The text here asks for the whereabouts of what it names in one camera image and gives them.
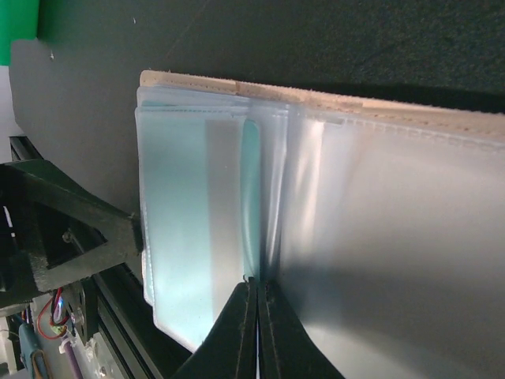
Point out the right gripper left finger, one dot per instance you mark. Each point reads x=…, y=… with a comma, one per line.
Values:
x=230, y=349

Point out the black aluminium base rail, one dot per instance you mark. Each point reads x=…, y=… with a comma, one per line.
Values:
x=110, y=303

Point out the tan card holder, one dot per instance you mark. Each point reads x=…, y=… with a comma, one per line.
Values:
x=382, y=223

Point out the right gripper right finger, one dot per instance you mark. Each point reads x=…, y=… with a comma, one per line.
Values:
x=286, y=350

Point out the green bin near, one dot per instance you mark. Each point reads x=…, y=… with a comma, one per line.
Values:
x=18, y=20

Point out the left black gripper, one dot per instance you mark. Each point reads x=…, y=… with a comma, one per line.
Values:
x=54, y=232

